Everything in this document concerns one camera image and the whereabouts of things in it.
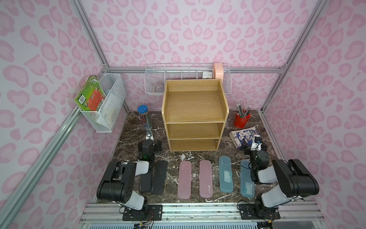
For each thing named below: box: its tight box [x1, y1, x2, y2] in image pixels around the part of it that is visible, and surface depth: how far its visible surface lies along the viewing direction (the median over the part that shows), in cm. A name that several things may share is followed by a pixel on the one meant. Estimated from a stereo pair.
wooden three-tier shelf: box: [161, 78, 230, 153], surface depth 84 cm
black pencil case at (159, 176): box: [151, 160, 169, 196], surface depth 88 cm
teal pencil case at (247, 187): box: [240, 159, 255, 198], surface depth 81 cm
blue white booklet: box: [229, 126, 261, 150], surface depth 103 cm
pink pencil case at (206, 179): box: [199, 159, 214, 198], surface depth 84 cm
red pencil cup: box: [233, 111, 252, 129], surface depth 108 cm
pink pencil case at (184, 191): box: [177, 160, 192, 199], surface depth 86 cm
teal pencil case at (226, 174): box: [218, 156, 234, 194], surface depth 86 cm
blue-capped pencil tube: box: [137, 104, 153, 131], surface depth 100 cm
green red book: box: [74, 75, 107, 112], surface depth 73 cm
